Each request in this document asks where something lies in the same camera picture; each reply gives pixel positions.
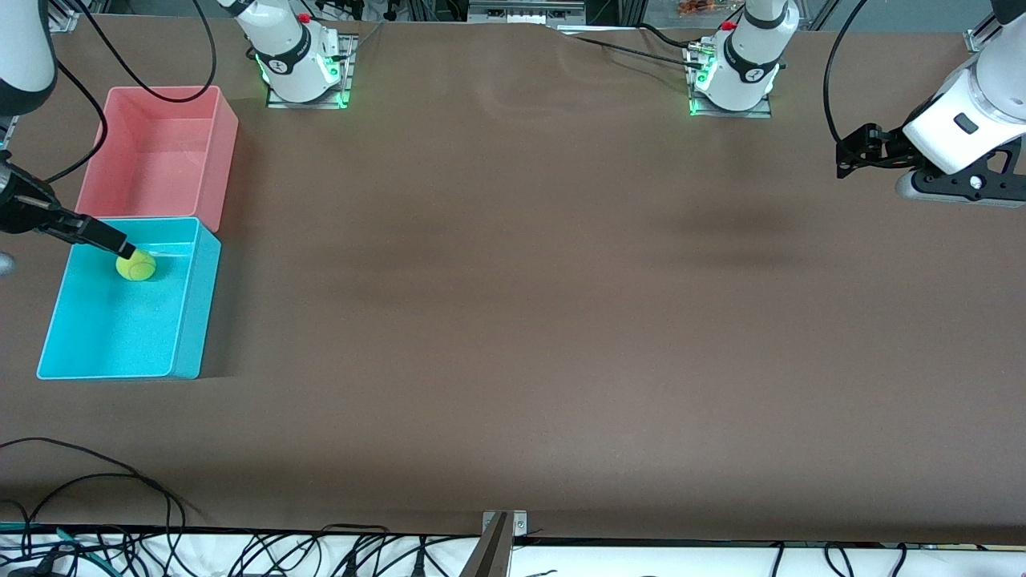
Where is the yellow-green tennis ball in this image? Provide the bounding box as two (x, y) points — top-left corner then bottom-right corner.
(115, 249), (158, 282)

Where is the blue plastic bin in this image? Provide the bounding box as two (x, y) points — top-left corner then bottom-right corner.
(36, 216), (222, 381)

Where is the pink plastic bin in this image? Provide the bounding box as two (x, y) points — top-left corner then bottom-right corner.
(79, 85), (240, 234)

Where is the grey metal box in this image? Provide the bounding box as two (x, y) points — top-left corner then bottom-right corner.
(467, 0), (588, 25)

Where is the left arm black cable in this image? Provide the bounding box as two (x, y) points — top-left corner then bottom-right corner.
(823, 0), (870, 147)

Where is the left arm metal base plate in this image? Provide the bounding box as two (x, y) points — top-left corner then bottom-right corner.
(687, 38), (773, 119)

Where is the right arm short black cable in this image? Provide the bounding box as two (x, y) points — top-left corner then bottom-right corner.
(44, 60), (110, 185)

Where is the right arm long black cable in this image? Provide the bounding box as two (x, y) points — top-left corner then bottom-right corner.
(74, 0), (217, 103)

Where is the looped thin black cable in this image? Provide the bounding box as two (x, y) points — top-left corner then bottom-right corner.
(0, 437), (201, 546)

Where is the black base power cable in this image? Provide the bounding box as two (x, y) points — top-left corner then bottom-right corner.
(573, 22), (700, 70)

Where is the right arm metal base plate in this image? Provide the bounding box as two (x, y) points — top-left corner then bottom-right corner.
(265, 34), (354, 110)

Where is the teal cable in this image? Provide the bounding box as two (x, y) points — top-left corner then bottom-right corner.
(0, 521), (107, 566)

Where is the silver mounting bracket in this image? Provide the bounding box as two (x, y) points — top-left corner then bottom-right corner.
(482, 510), (529, 536)

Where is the grey mount bar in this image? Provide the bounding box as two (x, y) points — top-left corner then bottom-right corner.
(460, 513), (514, 577)

